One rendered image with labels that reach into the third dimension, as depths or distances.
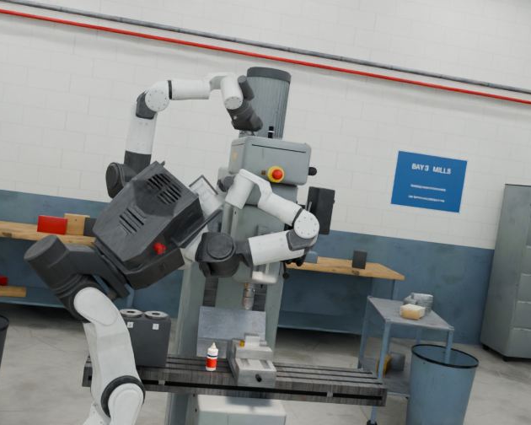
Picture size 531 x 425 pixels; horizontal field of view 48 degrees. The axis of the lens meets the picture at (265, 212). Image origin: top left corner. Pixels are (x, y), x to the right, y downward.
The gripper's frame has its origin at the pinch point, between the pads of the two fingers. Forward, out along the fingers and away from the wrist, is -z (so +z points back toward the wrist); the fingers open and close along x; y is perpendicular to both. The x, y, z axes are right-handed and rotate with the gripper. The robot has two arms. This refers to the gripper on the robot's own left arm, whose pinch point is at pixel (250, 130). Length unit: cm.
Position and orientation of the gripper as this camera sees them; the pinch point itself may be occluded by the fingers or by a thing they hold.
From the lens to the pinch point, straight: 227.5
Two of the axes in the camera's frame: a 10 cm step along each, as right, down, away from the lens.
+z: -2.8, -4.9, -8.3
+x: 9.1, 1.5, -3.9
